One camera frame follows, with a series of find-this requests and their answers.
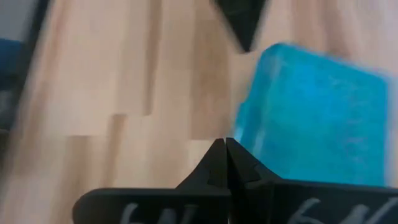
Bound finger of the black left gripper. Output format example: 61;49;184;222
245;0;268;53
213;0;246;53

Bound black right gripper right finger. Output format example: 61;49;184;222
225;138;398;224

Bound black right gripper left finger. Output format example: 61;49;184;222
72;138;231;224

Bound clear pencil box blue lid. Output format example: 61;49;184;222
231;42;398;189

